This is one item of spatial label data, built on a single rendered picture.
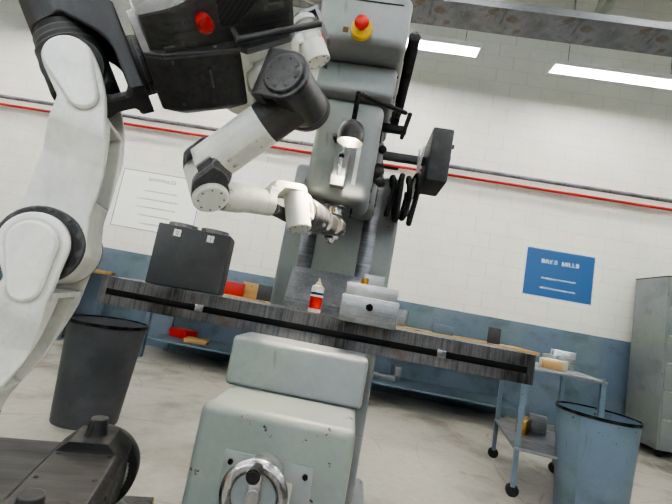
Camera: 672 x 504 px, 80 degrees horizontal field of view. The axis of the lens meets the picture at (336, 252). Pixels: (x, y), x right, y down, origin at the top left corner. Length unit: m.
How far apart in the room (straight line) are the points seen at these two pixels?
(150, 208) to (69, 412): 3.84
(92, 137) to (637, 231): 6.42
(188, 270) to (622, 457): 2.63
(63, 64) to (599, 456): 3.02
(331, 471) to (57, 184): 0.75
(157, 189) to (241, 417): 5.61
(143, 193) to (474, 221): 4.66
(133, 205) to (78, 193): 5.55
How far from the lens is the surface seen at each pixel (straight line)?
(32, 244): 0.87
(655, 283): 6.16
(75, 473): 1.03
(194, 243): 1.31
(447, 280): 5.61
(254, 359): 1.04
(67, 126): 0.92
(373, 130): 1.28
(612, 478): 3.10
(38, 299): 0.87
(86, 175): 0.91
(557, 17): 4.15
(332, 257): 1.64
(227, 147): 0.87
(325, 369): 1.02
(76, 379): 2.94
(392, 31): 1.29
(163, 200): 6.27
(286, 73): 0.82
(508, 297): 5.82
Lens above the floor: 1.01
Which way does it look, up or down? 7 degrees up
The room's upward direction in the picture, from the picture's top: 10 degrees clockwise
